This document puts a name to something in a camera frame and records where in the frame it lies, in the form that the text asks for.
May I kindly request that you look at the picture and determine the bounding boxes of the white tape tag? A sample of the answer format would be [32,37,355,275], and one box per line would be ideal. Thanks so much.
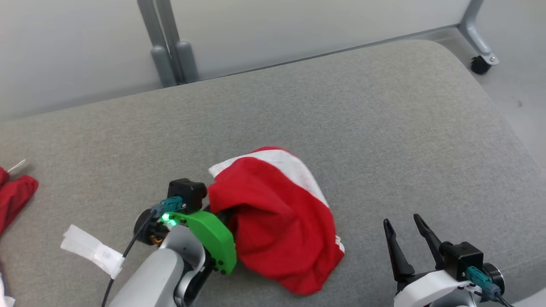
[61,224,125,280]

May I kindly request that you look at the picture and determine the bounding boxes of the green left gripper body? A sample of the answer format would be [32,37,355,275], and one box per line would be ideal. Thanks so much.
[164,210,237,275]

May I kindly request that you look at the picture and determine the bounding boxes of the red shirt with white trim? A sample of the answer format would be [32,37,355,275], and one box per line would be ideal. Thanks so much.
[0,160,39,235]

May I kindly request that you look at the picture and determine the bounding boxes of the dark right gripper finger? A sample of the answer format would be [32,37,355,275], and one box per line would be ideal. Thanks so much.
[383,218,415,282]
[413,214,446,270]

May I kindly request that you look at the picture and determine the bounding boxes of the red shorts with white waistband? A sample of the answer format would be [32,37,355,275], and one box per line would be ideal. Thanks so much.
[208,146,345,295]

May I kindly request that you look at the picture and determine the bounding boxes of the grey metal leg with bracket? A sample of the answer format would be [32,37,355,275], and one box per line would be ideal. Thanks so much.
[459,0,500,65]

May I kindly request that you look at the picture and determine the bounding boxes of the white cloth piece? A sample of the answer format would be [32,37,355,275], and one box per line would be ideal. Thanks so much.
[0,273,16,307]

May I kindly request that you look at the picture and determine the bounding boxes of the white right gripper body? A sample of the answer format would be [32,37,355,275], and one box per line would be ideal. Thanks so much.
[393,269,479,307]

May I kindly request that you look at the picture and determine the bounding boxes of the grey metal frame post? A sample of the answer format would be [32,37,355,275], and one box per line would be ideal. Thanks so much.
[137,0,178,88]
[156,0,199,84]

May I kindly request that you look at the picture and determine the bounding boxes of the black caster wheel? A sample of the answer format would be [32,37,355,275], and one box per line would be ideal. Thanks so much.
[470,55,492,75]

